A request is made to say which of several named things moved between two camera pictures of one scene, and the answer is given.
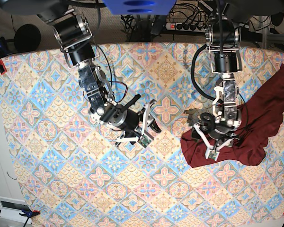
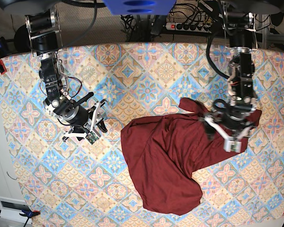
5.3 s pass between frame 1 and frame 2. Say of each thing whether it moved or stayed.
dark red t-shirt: moved
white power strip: stayed
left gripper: moved
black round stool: stayed
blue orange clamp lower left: stayed
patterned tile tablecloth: stayed
